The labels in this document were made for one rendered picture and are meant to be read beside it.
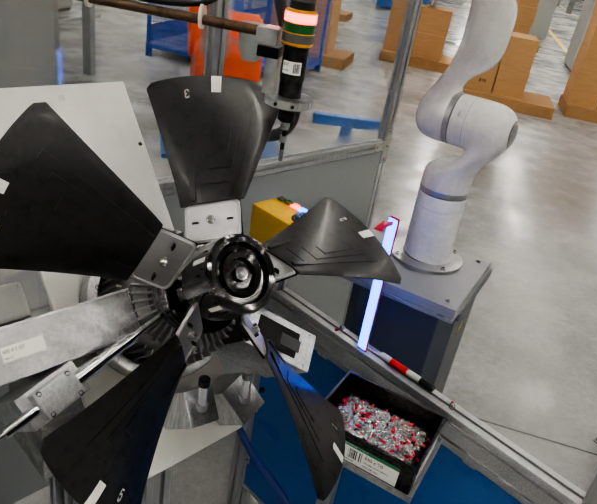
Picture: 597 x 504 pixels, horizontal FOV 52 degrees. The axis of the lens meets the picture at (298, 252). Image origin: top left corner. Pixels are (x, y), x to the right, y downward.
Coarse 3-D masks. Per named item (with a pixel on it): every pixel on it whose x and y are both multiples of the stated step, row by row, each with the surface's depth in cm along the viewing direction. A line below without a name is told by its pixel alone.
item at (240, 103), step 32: (160, 96) 100; (224, 96) 101; (256, 96) 102; (160, 128) 99; (192, 128) 98; (224, 128) 98; (256, 128) 99; (192, 160) 97; (224, 160) 96; (256, 160) 96; (192, 192) 95; (224, 192) 94
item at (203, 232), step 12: (204, 204) 95; (216, 204) 95; (228, 204) 94; (192, 216) 95; (204, 216) 94; (216, 216) 94; (228, 216) 94; (240, 216) 93; (192, 228) 94; (204, 228) 94; (216, 228) 93; (228, 228) 93; (240, 228) 93; (192, 240) 94; (204, 240) 93
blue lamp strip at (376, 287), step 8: (392, 232) 122; (384, 240) 124; (392, 240) 123; (376, 280) 128; (376, 288) 129; (376, 296) 129; (368, 304) 132; (376, 304) 130; (368, 312) 132; (368, 320) 133; (368, 328) 133; (360, 336) 136; (368, 336) 134; (360, 344) 136
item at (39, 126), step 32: (32, 128) 74; (64, 128) 76; (0, 160) 73; (32, 160) 75; (64, 160) 76; (96, 160) 78; (32, 192) 76; (64, 192) 77; (96, 192) 79; (128, 192) 81; (32, 224) 77; (64, 224) 79; (96, 224) 80; (128, 224) 82; (160, 224) 84; (0, 256) 77; (32, 256) 79; (64, 256) 81; (96, 256) 83; (128, 256) 84
